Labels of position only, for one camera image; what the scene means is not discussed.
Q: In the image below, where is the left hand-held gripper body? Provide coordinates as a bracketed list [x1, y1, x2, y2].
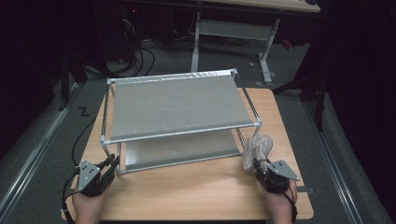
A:
[77, 158, 117, 198]

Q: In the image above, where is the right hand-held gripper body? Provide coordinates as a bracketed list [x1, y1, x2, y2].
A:
[256, 160, 301, 194]

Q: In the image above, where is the beige striped towel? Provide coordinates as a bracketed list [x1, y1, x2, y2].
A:
[242, 133, 275, 174]

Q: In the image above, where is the grey two-tier shoe rack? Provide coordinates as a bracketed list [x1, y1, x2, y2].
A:
[100, 68, 263, 175]

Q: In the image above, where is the person's left hand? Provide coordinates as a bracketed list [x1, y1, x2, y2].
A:
[72, 186, 108, 216]

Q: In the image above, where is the person's right hand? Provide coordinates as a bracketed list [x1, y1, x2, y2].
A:
[264, 182, 298, 216]

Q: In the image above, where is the black metal stand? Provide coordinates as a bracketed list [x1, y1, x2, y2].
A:
[57, 54, 90, 112]
[272, 69, 331, 132]

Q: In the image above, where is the white-legged desk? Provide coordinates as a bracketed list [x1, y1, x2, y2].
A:
[190, 0, 321, 86]

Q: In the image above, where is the dark computer with red light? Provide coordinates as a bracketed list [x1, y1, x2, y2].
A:
[120, 4, 141, 41]

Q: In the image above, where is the black cable on floor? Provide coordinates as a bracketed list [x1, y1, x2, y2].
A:
[71, 116, 97, 167]

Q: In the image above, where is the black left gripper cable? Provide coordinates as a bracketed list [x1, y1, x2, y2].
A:
[60, 169, 82, 224]

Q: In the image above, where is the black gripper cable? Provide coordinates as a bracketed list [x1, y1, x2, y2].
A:
[60, 169, 82, 224]
[281, 186, 298, 223]

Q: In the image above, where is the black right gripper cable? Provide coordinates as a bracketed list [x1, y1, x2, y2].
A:
[281, 186, 298, 223]

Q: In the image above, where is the aluminium floor rail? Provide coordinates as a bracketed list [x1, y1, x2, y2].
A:
[303, 101, 363, 224]
[0, 82, 80, 216]

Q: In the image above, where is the bundle of black floor cables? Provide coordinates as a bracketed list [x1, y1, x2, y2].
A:
[118, 36, 157, 78]

